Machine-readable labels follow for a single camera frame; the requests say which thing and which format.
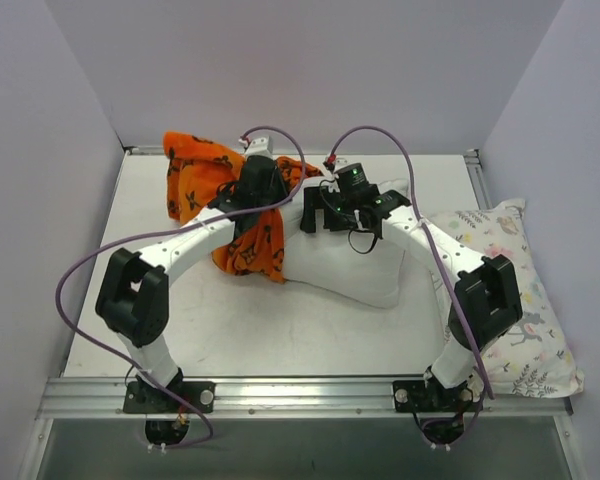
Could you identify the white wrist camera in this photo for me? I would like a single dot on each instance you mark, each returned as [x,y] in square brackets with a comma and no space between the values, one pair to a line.
[257,146]
[333,163]

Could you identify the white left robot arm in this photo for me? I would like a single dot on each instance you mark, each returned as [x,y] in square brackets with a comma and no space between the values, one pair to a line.
[133,299]

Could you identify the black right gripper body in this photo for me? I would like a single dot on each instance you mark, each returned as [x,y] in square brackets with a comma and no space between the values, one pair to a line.
[318,210]

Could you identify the orange black-patterned pillowcase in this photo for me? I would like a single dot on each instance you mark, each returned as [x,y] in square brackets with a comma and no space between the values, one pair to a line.
[205,175]

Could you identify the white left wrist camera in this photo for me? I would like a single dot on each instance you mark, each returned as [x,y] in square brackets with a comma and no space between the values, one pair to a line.
[257,146]

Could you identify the white floral pillow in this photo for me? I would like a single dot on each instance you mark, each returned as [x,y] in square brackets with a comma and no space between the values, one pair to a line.
[533,359]

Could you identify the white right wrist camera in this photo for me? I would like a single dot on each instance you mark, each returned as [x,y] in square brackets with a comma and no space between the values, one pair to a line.
[333,163]

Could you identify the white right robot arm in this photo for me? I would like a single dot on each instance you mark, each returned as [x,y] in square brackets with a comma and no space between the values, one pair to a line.
[484,291]

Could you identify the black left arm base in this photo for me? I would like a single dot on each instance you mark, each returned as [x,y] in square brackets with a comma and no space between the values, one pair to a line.
[143,398]

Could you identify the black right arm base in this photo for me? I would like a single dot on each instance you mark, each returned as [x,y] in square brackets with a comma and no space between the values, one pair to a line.
[429,396]

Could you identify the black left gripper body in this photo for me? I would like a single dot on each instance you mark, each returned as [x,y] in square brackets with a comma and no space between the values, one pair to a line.
[259,170]

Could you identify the aluminium front rail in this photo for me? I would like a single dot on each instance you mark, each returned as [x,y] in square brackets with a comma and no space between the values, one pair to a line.
[229,398]

